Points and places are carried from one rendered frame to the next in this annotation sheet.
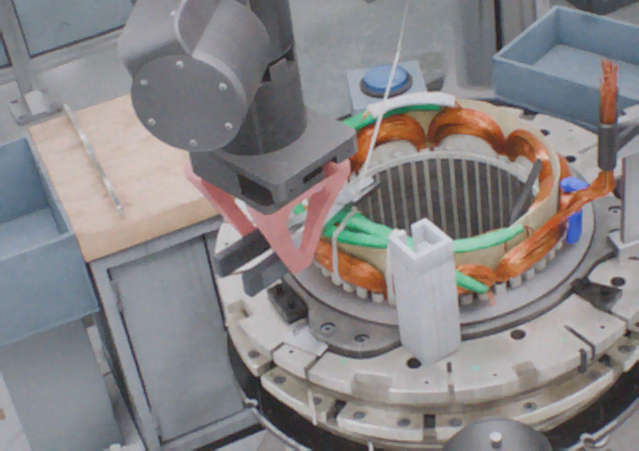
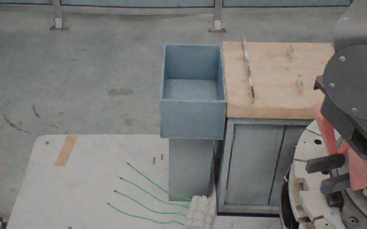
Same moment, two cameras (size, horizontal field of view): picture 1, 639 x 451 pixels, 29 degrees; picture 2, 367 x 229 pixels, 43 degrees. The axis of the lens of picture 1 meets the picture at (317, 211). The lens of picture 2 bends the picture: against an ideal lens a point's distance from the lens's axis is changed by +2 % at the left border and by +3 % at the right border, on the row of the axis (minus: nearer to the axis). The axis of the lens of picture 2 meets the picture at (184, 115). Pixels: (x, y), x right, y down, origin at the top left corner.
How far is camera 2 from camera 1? 0.30 m
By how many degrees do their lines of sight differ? 14
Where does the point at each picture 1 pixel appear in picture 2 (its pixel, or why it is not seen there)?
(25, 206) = (206, 75)
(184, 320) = (259, 158)
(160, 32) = not seen: outside the picture
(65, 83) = (231, 21)
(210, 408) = (252, 198)
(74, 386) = (197, 164)
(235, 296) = (302, 175)
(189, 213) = (285, 113)
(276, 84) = not seen: outside the picture
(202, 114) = not seen: outside the picture
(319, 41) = not seen: hidden behind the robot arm
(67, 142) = (237, 55)
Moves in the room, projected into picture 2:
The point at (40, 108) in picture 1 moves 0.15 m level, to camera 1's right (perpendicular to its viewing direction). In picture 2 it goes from (218, 28) to (241, 32)
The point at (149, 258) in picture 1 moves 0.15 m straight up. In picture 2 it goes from (255, 126) to (269, 48)
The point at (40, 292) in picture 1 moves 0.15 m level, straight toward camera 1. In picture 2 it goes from (200, 122) to (200, 194)
